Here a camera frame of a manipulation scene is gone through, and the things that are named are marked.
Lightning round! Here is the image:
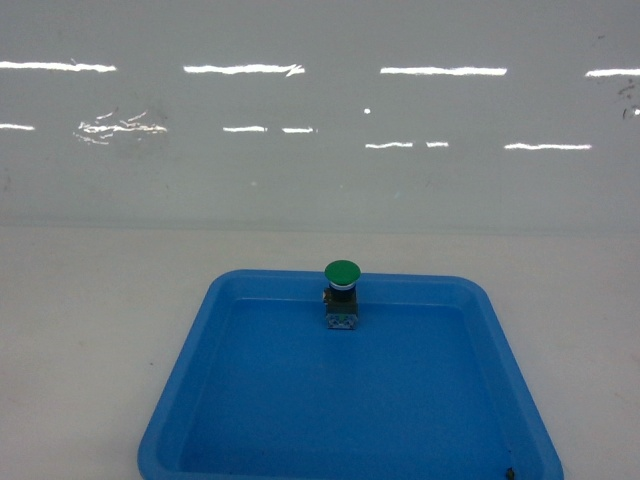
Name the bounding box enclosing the green mushroom push button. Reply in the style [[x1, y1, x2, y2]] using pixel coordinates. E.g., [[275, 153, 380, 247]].
[[323, 259, 361, 330]]

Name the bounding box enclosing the blue plastic tray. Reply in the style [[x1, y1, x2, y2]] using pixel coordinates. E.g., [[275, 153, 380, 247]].
[[137, 270, 564, 479]]

